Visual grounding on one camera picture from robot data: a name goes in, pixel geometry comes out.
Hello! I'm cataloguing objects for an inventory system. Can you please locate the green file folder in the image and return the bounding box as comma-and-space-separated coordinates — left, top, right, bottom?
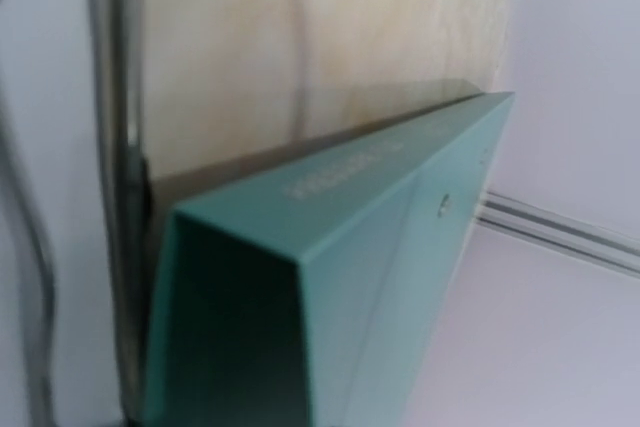
142, 93, 514, 426

